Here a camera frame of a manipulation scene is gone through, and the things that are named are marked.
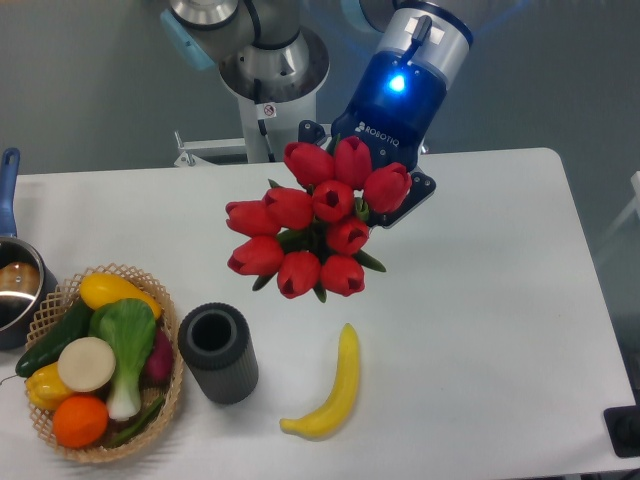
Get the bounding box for dark grey ribbed vase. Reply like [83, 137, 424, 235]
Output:
[178, 302, 259, 405]

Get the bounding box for purple radish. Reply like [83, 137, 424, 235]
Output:
[143, 329, 174, 384]

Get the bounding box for black device at table edge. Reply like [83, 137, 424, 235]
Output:
[603, 405, 639, 458]

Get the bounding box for yellow squash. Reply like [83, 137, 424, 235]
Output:
[79, 273, 162, 320]

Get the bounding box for yellow banana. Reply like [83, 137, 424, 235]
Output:
[279, 323, 361, 440]

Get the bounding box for woven wicker basket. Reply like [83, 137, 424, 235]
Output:
[26, 263, 184, 463]

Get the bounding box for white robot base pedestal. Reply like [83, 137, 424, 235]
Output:
[173, 29, 331, 168]

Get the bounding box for red tulip bouquet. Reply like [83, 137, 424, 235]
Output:
[225, 136, 412, 301]

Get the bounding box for beige round bun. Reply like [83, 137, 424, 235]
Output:
[57, 337, 116, 393]

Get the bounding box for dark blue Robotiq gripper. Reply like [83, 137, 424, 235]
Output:
[297, 3, 473, 229]

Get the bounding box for blue handled saucepan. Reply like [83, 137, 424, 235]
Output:
[1, 147, 57, 350]

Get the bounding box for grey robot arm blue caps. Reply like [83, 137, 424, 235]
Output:
[161, 1, 473, 228]

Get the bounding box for green cucumber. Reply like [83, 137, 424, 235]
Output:
[15, 299, 93, 378]

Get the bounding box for green bok choy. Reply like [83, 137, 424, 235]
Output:
[89, 299, 156, 421]

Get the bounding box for orange fruit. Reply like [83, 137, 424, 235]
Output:
[53, 395, 109, 449]

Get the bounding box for green bean pod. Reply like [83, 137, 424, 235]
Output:
[104, 396, 165, 449]

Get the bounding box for yellow bell pepper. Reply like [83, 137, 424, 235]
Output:
[25, 362, 75, 411]

